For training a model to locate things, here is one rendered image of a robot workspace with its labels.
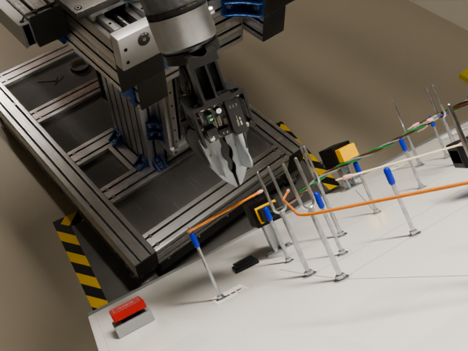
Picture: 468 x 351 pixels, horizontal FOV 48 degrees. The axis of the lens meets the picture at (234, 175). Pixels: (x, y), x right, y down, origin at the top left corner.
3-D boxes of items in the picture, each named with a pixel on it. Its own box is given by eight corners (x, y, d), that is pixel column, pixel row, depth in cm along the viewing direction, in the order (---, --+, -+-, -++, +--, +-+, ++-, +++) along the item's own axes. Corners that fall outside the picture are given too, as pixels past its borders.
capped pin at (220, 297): (223, 296, 72) (190, 225, 72) (228, 296, 71) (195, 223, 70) (214, 301, 71) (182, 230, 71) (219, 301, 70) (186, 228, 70)
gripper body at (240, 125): (205, 154, 65) (170, 63, 60) (188, 134, 73) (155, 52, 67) (260, 130, 66) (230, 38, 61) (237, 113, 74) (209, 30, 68)
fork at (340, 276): (338, 284, 56) (284, 163, 55) (330, 282, 58) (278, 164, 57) (353, 276, 57) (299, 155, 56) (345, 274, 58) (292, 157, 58)
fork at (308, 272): (306, 279, 63) (258, 170, 62) (299, 278, 64) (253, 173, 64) (320, 271, 63) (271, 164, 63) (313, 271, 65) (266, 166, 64)
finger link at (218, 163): (228, 207, 71) (206, 147, 67) (216, 190, 76) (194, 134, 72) (249, 197, 71) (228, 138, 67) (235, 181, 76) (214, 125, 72)
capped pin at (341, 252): (338, 258, 66) (310, 195, 65) (336, 255, 67) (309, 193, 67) (349, 253, 66) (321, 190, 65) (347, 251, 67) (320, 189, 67)
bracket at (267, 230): (289, 243, 87) (277, 215, 86) (293, 244, 84) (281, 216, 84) (264, 255, 86) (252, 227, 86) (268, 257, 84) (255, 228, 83)
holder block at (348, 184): (338, 186, 123) (322, 148, 123) (367, 182, 112) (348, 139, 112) (322, 194, 122) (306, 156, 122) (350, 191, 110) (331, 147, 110)
